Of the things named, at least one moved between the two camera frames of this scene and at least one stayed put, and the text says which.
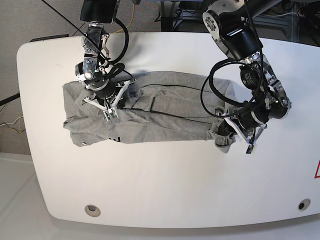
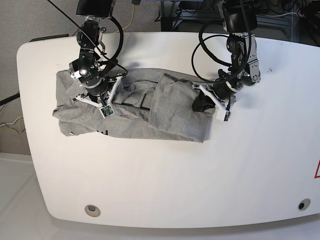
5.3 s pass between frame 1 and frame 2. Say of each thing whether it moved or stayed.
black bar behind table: stayed
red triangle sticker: stayed
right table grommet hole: stayed
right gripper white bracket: moved
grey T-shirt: moved
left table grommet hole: stayed
